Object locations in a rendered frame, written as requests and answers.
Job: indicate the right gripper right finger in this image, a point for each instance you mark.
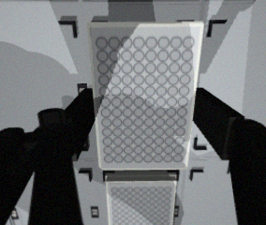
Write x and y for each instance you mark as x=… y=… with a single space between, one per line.
x=242 y=141

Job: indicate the white rectangular deck plate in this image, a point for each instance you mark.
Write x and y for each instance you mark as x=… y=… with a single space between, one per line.
x=87 y=63

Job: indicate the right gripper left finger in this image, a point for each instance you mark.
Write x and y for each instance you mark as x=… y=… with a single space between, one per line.
x=55 y=198

